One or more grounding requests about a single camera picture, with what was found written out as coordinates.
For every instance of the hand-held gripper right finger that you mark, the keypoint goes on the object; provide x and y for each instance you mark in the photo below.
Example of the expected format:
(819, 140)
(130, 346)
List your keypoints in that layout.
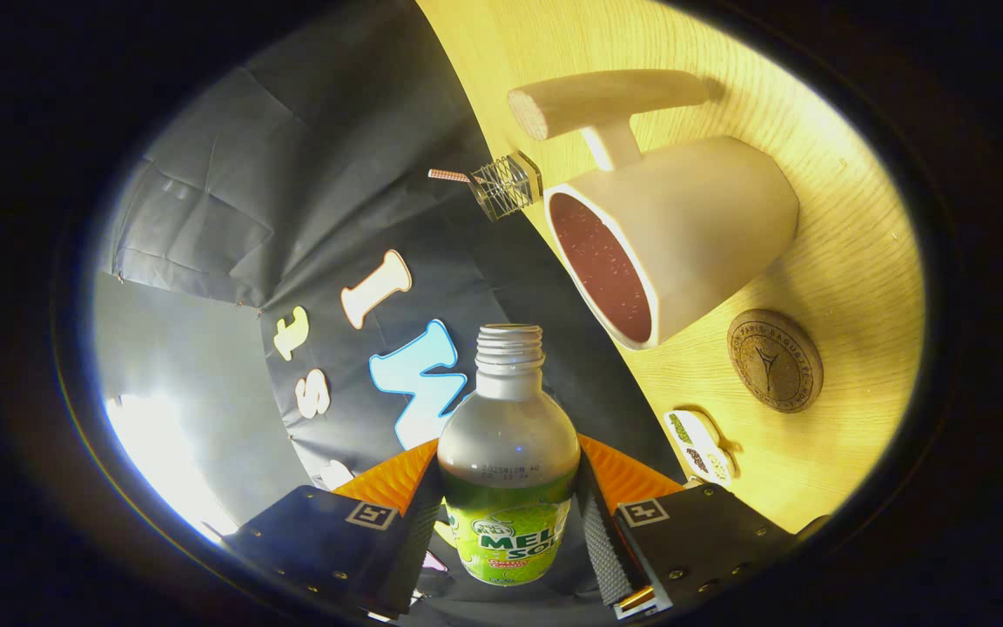
(602, 540)

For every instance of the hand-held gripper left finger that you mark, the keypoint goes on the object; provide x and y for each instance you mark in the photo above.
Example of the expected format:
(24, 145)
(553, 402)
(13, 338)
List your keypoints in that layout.
(414, 540)

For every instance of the red white striped straw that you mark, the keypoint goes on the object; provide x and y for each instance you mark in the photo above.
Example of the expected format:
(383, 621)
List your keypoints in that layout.
(449, 175)

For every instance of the wooden table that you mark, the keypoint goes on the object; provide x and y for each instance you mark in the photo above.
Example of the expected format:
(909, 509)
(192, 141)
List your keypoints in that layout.
(854, 261)

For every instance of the round cork coaster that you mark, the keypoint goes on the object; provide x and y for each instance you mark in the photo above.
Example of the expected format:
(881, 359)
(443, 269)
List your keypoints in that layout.
(774, 360)

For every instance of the black backdrop cloth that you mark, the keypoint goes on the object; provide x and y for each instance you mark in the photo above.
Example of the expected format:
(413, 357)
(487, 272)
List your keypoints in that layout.
(292, 174)

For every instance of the silver green juice bottle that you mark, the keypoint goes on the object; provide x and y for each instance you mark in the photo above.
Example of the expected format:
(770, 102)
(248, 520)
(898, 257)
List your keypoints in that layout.
(508, 435)

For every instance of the white divided dish of beans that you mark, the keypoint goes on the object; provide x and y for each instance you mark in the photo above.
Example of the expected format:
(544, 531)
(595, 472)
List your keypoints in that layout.
(698, 447)

